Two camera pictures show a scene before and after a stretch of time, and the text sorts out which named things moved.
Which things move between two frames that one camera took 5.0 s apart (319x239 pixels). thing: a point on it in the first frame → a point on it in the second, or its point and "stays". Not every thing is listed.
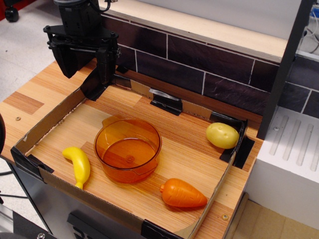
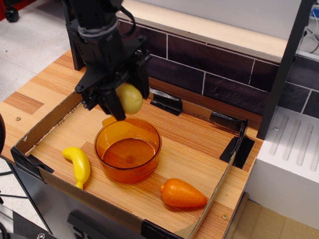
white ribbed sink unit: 286,173 stays
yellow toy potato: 223,135 → 131,97
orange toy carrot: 179,193 stays
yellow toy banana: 81,165 stays
